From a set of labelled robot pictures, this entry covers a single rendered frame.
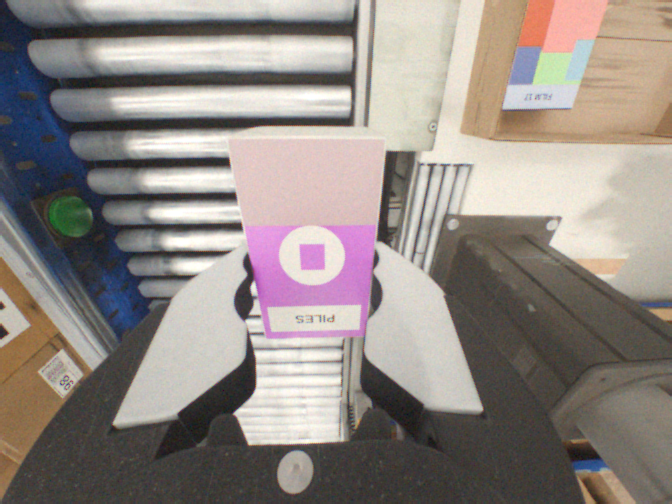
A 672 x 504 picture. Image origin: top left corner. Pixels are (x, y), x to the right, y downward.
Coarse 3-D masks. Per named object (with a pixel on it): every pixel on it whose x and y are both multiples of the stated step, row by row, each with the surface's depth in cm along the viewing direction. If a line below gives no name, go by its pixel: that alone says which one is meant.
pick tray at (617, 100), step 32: (512, 0) 28; (608, 0) 33; (640, 0) 33; (480, 32) 35; (512, 32) 28; (608, 32) 35; (640, 32) 35; (480, 64) 35; (512, 64) 29; (608, 64) 37; (640, 64) 37; (480, 96) 36; (576, 96) 39; (608, 96) 39; (640, 96) 39; (480, 128) 36; (512, 128) 41; (544, 128) 42; (576, 128) 42; (608, 128) 42; (640, 128) 42
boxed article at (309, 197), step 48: (240, 144) 8; (288, 144) 8; (336, 144) 8; (384, 144) 8; (240, 192) 9; (288, 192) 9; (336, 192) 9; (288, 240) 10; (336, 240) 10; (288, 288) 11; (336, 288) 12; (288, 336) 13; (336, 336) 13
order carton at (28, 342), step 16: (0, 256) 36; (0, 272) 36; (16, 288) 38; (16, 304) 38; (32, 304) 40; (32, 320) 40; (48, 320) 43; (16, 336) 38; (32, 336) 40; (48, 336) 43; (0, 352) 36; (16, 352) 38; (32, 352) 40; (0, 368) 35; (16, 368) 37; (0, 384) 35
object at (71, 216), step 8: (56, 200) 38; (64, 200) 39; (72, 200) 40; (80, 200) 42; (56, 208) 38; (64, 208) 39; (72, 208) 40; (80, 208) 41; (88, 208) 43; (56, 216) 38; (64, 216) 39; (72, 216) 40; (80, 216) 41; (88, 216) 43; (56, 224) 38; (64, 224) 39; (72, 224) 40; (80, 224) 41; (88, 224) 43; (64, 232) 39; (72, 232) 40; (80, 232) 42
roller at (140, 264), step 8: (136, 256) 55; (144, 256) 55; (152, 256) 55; (160, 256) 55; (168, 256) 55; (176, 256) 55; (184, 256) 55; (192, 256) 55; (200, 256) 55; (208, 256) 55; (216, 256) 55; (128, 264) 56; (136, 264) 54; (144, 264) 54; (152, 264) 54; (160, 264) 54; (168, 264) 54; (176, 264) 54; (184, 264) 54; (192, 264) 54; (200, 264) 54; (208, 264) 54; (136, 272) 54; (144, 272) 54; (152, 272) 55; (160, 272) 55; (168, 272) 55; (176, 272) 55; (184, 272) 55; (192, 272) 55; (200, 272) 55
